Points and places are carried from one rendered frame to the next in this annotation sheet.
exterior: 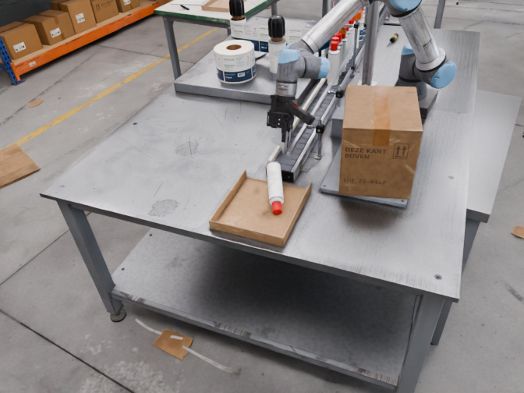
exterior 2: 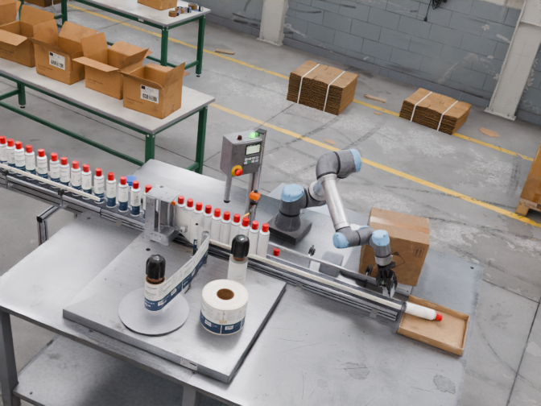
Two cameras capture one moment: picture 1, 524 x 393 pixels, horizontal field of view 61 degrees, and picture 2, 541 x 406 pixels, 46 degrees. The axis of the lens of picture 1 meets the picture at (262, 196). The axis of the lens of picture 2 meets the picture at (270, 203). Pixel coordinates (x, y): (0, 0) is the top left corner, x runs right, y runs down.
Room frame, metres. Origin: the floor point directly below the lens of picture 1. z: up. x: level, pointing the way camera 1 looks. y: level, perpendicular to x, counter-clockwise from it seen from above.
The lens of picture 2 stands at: (2.33, 2.19, 2.86)
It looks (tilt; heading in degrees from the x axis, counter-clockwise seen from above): 32 degrees down; 262
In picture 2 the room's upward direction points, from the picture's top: 9 degrees clockwise
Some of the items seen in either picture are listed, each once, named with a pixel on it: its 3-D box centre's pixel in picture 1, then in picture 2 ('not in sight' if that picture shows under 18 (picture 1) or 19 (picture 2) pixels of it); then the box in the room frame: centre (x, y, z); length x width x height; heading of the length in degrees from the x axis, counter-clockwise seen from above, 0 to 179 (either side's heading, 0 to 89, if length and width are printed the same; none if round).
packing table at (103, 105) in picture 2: not in sight; (76, 114); (3.39, -2.80, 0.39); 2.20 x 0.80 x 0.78; 147
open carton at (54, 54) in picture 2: not in sight; (63, 51); (3.46, -2.70, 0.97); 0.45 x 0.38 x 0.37; 60
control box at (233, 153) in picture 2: not in sight; (241, 154); (2.14, -0.54, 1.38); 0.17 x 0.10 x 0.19; 30
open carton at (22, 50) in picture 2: not in sight; (20, 37); (3.84, -2.93, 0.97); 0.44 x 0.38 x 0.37; 62
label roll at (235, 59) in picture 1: (235, 61); (224, 306); (2.18, 0.08, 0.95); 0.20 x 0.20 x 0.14
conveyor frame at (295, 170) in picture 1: (336, 81); (243, 256); (2.07, -0.42, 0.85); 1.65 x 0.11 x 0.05; 155
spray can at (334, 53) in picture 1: (333, 63); (262, 241); (1.99, -0.38, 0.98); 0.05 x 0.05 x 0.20
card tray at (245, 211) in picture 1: (262, 204); (434, 324); (1.17, 0.00, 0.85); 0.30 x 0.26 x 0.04; 155
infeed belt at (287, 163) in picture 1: (336, 79); (243, 255); (2.07, -0.42, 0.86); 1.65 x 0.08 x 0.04; 155
